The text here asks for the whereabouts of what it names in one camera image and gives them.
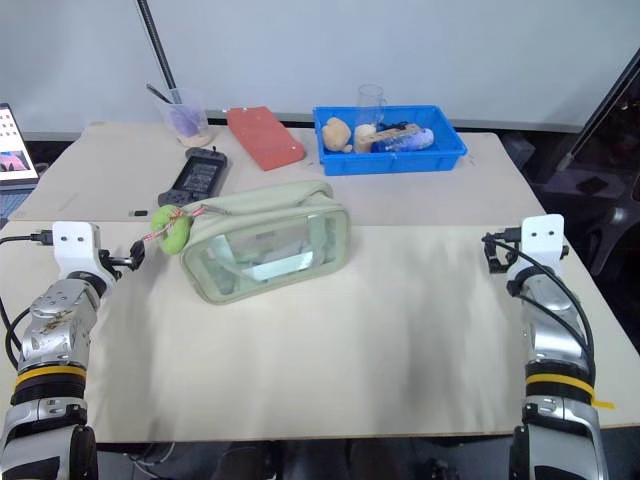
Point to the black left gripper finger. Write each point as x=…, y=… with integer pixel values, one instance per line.
x=138, y=252
x=125, y=260

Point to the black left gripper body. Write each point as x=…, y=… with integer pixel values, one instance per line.
x=107, y=264

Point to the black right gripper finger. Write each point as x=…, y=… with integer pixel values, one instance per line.
x=496, y=264
x=492, y=241

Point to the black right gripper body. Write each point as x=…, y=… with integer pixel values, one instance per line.
x=510, y=259

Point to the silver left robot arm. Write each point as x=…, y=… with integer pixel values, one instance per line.
x=55, y=320

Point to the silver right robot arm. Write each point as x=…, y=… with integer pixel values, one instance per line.
x=550, y=315

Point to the green transparent toiletry pouch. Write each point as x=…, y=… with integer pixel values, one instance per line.
x=260, y=210

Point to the yellow plastic tab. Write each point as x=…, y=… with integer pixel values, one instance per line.
x=604, y=404

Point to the green donut plush charm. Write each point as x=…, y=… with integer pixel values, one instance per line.
x=172, y=241

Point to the black handheld device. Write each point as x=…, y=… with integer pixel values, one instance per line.
x=200, y=175

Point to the blue plastic bin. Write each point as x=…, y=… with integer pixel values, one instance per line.
x=390, y=164

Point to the clear plastic measuring cup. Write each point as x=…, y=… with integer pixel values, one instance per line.
x=185, y=125

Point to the open laptop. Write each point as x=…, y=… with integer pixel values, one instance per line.
x=15, y=150

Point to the black stick in cup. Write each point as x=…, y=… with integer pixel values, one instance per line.
x=159, y=93

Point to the cream round toy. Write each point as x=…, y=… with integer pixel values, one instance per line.
x=364, y=137

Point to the red rectangular box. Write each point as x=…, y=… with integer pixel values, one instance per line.
x=265, y=140

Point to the black leaning panel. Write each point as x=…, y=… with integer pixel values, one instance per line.
x=607, y=100

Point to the clear glass mug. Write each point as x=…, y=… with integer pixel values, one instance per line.
x=370, y=100

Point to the beige plush toy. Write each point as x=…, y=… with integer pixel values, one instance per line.
x=336, y=134

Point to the white table cloth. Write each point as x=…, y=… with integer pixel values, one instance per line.
x=310, y=360

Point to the black flexible pole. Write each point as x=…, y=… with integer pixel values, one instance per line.
x=155, y=35

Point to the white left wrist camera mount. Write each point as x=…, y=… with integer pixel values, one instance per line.
x=75, y=250

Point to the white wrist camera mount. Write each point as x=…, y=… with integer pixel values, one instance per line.
x=75, y=250
x=542, y=245

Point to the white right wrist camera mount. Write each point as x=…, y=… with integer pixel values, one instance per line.
x=542, y=245

